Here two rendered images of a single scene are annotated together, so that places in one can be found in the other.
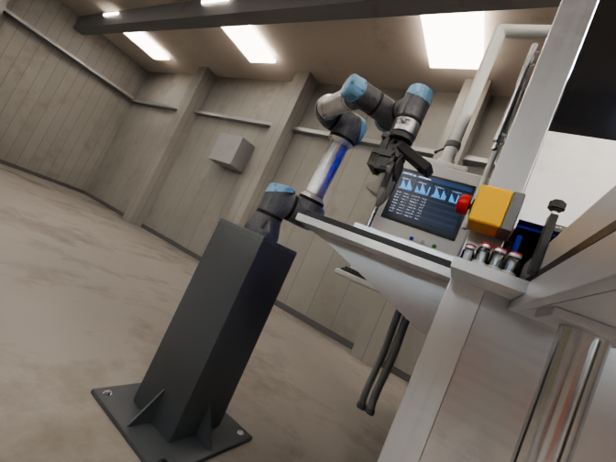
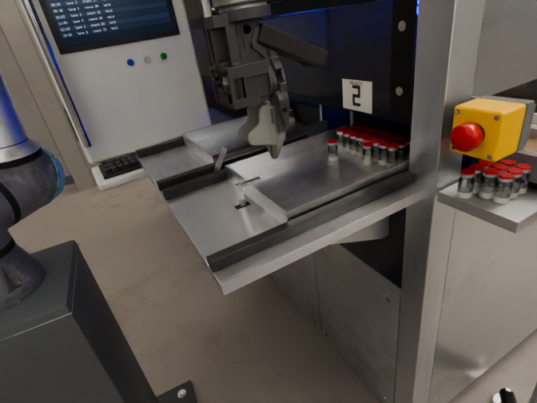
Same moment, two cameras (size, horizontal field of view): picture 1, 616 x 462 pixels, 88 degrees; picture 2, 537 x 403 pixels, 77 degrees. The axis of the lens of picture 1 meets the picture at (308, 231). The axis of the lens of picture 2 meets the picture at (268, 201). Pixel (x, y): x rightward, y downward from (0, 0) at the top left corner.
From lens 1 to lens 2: 75 cm
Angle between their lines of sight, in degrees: 61
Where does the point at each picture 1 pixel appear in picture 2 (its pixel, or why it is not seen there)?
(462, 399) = (455, 266)
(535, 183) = (483, 49)
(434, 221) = (140, 17)
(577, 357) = not seen: outside the picture
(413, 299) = not seen: hidden behind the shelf
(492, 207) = (512, 135)
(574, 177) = (509, 21)
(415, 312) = (373, 229)
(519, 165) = (471, 30)
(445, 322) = (437, 236)
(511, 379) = (478, 229)
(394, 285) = not seen: hidden behind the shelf
